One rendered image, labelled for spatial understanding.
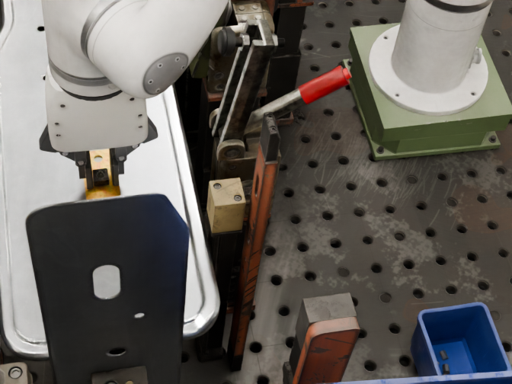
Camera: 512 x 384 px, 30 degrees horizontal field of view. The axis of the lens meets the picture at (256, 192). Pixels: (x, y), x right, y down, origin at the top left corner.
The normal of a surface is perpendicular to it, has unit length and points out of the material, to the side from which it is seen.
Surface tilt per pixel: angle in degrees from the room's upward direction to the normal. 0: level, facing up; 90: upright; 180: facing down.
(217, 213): 90
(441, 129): 90
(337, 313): 0
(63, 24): 88
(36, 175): 0
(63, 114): 88
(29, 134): 0
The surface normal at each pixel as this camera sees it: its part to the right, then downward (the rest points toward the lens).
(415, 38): -0.76, 0.50
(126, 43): -0.49, 0.04
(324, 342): 0.21, 0.80
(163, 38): 0.33, 0.51
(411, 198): 0.09, -0.59
